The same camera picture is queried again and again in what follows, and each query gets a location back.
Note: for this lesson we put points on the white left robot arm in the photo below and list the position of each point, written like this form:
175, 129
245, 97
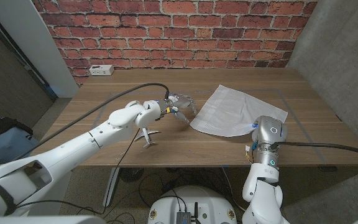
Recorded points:
73, 152

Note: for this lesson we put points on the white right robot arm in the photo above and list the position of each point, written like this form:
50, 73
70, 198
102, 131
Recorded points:
263, 193

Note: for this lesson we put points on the small grey electronics box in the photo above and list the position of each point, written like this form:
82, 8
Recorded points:
183, 218

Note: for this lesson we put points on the white pillar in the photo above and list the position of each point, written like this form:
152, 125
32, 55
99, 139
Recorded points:
36, 40

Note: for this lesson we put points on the black antenna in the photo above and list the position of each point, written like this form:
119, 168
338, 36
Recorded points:
196, 211

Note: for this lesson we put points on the red brick print backdrop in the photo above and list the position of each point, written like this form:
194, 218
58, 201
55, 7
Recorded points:
182, 31

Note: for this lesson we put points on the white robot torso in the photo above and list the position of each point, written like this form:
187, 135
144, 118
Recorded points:
210, 202

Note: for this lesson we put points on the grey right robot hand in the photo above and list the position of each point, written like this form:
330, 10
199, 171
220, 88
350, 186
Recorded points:
270, 130

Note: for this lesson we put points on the white power strip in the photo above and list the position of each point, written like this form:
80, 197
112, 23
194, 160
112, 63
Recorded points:
101, 70

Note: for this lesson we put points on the white table leg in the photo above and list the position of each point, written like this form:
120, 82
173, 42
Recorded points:
110, 189

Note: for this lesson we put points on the grey perforated panel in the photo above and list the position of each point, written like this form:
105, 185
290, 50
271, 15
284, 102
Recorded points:
5, 77

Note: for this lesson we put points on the white handkerchief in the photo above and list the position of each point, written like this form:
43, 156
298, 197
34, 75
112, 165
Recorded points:
228, 112

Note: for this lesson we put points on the black floor fan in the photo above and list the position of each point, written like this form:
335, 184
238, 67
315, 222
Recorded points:
131, 174

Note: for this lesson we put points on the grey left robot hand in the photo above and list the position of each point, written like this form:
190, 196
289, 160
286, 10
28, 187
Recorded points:
179, 101

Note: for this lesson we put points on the grey toy plane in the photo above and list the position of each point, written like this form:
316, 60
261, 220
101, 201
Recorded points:
148, 138

